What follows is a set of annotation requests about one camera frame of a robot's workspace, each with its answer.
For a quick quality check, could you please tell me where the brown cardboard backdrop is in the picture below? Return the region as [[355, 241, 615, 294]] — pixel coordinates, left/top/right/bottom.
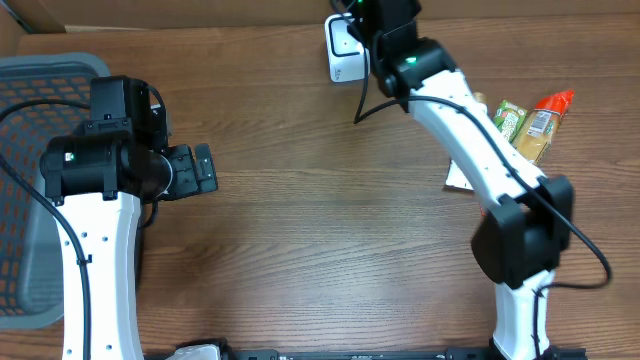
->
[[1, 0, 639, 33]]

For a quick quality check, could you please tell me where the green tea packet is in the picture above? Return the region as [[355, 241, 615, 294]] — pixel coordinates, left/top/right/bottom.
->
[[493, 100, 527, 143]]

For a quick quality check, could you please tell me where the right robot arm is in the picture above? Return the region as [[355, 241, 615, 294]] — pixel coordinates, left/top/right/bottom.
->
[[343, 0, 573, 359]]

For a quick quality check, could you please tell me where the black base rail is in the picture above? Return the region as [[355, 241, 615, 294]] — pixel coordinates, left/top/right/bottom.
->
[[142, 337, 589, 360]]

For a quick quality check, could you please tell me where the spaghetti pack with red ends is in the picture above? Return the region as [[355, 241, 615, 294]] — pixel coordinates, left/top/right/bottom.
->
[[510, 90, 575, 165]]

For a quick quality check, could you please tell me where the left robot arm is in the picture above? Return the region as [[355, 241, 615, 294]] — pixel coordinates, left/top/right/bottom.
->
[[40, 76, 218, 359]]

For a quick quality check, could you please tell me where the white cream tube gold cap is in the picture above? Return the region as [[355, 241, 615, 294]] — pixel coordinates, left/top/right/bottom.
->
[[445, 92, 488, 191]]

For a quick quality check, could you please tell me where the grey plastic basket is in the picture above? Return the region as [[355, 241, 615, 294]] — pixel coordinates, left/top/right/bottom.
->
[[1, 53, 110, 330]]

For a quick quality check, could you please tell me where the white barcode scanner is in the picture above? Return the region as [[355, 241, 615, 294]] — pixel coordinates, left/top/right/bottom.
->
[[324, 14, 371, 83]]

